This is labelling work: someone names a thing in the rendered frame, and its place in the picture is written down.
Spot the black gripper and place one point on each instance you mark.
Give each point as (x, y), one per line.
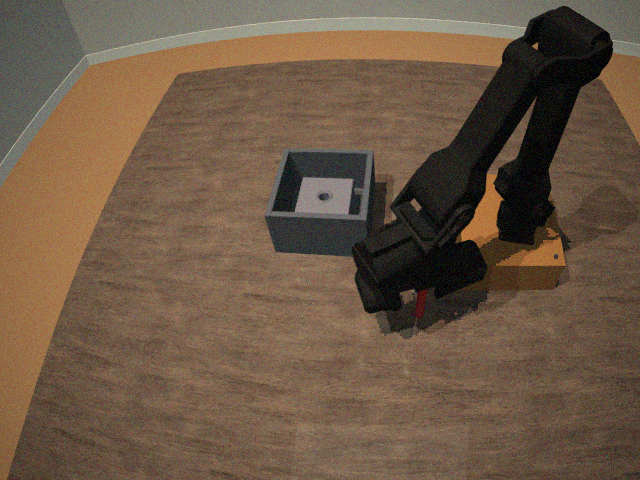
(465, 266)

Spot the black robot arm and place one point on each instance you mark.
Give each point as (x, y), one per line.
(572, 51)

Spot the dark red peg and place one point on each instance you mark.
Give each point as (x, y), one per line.
(420, 303)

